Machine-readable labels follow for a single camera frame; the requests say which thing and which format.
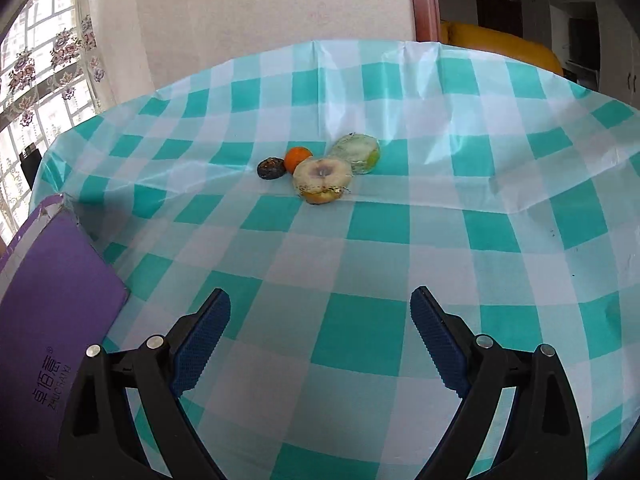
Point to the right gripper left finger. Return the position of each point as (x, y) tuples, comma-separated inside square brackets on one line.
[(124, 418)]

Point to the dark water chestnut with sprout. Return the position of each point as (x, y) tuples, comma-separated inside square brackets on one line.
[(271, 168)]

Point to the green fruit half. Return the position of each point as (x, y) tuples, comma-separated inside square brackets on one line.
[(361, 151)]

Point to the pale fruit half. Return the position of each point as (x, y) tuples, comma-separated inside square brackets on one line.
[(320, 181)]

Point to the orange mandarin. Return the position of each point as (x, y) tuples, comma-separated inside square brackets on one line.
[(294, 156)]

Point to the purple cardboard box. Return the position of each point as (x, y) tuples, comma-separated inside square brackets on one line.
[(58, 297)]

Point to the teal white checkered tablecloth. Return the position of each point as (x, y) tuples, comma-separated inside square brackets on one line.
[(511, 193)]

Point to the floral lace curtain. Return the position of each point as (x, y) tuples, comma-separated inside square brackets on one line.
[(50, 70)]

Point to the yellow leather sofa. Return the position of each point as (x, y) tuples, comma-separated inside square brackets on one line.
[(474, 37)]

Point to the white wall cabinets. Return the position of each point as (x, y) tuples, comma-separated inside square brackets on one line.
[(595, 42)]

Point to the red-brown door frame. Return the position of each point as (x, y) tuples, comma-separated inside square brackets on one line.
[(424, 0)]

